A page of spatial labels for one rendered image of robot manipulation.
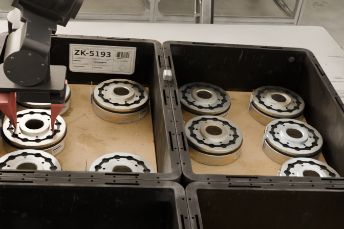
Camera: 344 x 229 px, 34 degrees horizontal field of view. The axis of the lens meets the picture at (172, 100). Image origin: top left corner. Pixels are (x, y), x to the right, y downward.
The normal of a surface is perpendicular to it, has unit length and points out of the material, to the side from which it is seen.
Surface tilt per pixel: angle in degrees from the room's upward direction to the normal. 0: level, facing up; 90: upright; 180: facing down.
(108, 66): 90
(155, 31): 0
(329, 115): 90
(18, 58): 93
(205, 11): 65
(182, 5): 0
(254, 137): 0
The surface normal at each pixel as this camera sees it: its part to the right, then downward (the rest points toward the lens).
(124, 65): 0.09, 0.56
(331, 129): -0.99, -0.04
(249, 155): 0.11, -0.83
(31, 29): 0.52, -0.67
